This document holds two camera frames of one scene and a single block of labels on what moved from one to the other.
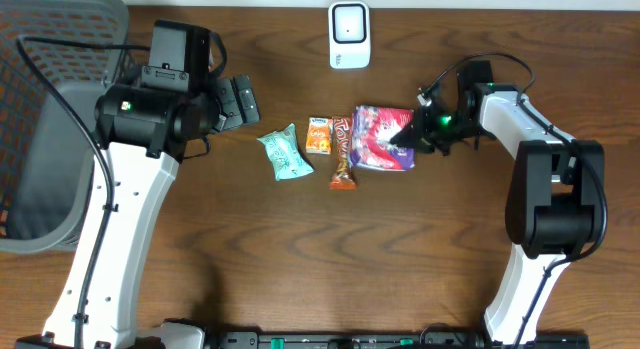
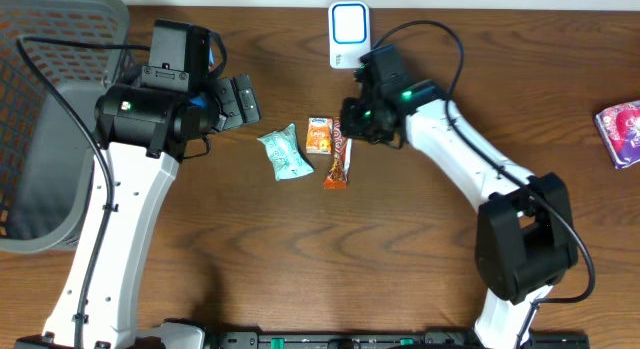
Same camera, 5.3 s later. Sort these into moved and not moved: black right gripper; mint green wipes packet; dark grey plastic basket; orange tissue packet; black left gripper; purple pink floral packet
Moved: black right gripper; purple pink floral packet
Not moved: mint green wipes packet; orange tissue packet; dark grey plastic basket; black left gripper
